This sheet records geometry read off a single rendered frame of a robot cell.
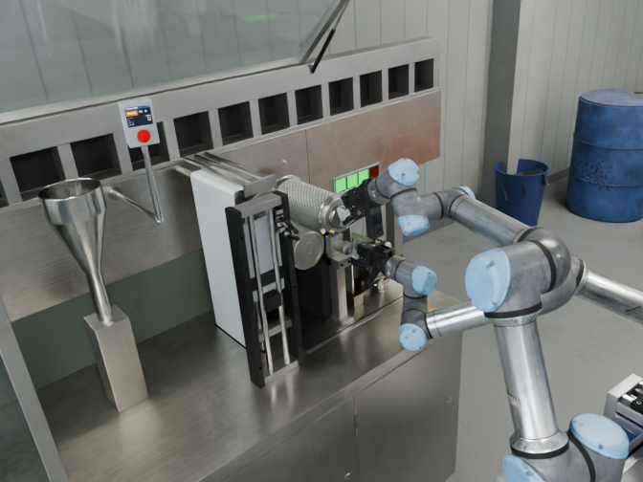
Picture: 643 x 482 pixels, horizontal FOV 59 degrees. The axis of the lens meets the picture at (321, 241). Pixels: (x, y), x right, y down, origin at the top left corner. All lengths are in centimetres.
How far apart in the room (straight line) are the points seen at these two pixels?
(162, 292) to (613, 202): 372
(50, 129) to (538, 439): 137
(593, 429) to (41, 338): 144
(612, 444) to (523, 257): 43
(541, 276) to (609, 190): 366
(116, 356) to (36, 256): 35
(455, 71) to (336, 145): 230
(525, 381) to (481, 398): 176
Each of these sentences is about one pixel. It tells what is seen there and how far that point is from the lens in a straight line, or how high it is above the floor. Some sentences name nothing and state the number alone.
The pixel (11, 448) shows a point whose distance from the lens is 131.
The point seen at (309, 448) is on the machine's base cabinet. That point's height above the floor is 74.
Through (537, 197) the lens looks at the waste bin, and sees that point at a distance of 454.
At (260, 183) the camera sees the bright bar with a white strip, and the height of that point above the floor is 145.
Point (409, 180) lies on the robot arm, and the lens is 149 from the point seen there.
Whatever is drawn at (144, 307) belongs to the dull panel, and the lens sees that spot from 192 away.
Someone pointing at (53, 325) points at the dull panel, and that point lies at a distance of 183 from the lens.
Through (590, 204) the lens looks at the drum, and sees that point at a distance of 491.
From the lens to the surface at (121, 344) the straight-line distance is 161.
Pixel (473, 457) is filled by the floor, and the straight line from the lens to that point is 272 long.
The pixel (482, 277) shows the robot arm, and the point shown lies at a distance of 118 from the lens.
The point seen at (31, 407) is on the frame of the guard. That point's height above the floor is 125.
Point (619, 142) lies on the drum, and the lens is 472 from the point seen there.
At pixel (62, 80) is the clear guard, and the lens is 160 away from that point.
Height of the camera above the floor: 197
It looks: 26 degrees down
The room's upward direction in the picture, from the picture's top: 4 degrees counter-clockwise
